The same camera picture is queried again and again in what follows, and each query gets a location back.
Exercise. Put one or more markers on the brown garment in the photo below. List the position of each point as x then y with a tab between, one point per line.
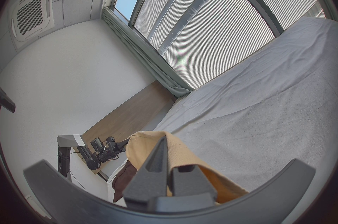
124	178

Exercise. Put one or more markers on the tan shorts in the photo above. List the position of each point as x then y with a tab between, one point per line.
184	154

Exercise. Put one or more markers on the white ceiling air conditioner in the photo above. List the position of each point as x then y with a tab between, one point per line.
29	14

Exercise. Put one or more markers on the bed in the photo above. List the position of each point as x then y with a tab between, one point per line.
250	112

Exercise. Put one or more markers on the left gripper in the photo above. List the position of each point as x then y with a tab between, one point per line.
111	149

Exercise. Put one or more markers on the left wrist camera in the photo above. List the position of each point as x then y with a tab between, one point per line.
96	144

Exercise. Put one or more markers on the grey-green curtain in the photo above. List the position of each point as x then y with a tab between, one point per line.
147	59

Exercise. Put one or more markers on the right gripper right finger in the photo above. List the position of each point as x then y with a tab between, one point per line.
190	183

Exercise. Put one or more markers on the window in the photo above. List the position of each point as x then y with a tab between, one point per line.
211	19

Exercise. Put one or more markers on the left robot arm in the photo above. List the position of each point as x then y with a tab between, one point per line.
64	162

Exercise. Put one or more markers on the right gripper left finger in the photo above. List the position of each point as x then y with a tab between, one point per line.
154	172

